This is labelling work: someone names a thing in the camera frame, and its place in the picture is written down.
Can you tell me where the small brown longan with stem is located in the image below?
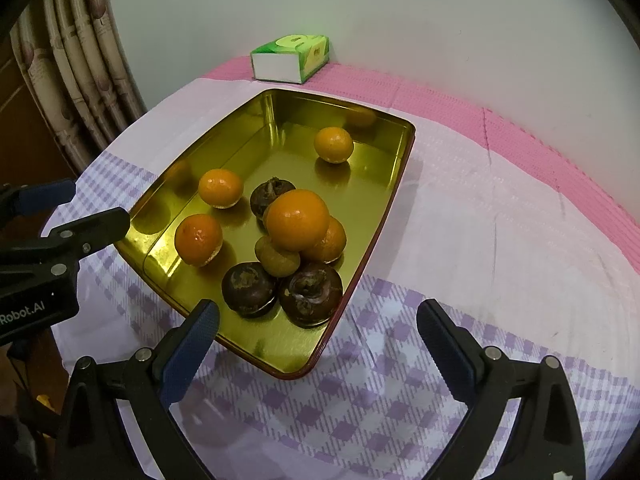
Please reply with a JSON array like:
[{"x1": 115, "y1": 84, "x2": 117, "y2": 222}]
[{"x1": 254, "y1": 235, "x2": 300, "y2": 278}]

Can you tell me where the orange mandarin lower in tin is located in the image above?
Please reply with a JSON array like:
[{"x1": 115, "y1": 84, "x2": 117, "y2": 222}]
[{"x1": 175, "y1": 214, "x2": 224, "y2": 268}]

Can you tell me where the dark mangosteen behind orange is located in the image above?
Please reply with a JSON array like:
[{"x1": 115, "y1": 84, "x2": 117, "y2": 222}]
[{"x1": 250, "y1": 177, "x2": 295, "y2": 233}]

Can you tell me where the small orange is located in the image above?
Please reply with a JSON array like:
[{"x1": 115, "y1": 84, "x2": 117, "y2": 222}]
[
  {"x1": 198, "y1": 168, "x2": 244, "y2": 209},
  {"x1": 264, "y1": 190, "x2": 330, "y2": 252}
]

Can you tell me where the bamboo pattern curtain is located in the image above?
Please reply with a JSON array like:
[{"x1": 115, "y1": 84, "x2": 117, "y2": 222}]
[{"x1": 9, "y1": 0, "x2": 146, "y2": 174}]

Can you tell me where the dark brown mangosteen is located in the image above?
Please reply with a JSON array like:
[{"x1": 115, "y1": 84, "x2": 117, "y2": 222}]
[{"x1": 221, "y1": 262, "x2": 276, "y2": 318}]

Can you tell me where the orange mandarin right in tin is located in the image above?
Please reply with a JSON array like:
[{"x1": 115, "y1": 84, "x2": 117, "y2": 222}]
[{"x1": 300, "y1": 217, "x2": 347, "y2": 263}]

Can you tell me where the orange mandarin upper in tin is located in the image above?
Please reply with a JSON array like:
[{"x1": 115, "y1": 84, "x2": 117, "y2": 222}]
[{"x1": 314, "y1": 127, "x2": 355, "y2": 165}]

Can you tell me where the orange mandarin in tin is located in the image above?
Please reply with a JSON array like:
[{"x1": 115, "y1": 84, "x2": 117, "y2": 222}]
[
  {"x1": 300, "y1": 217, "x2": 347, "y2": 263},
  {"x1": 175, "y1": 214, "x2": 224, "y2": 268},
  {"x1": 314, "y1": 127, "x2": 355, "y2": 165}
]

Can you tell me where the green white tissue box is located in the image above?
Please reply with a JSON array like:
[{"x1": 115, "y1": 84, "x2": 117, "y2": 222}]
[{"x1": 250, "y1": 34, "x2": 330, "y2": 84}]

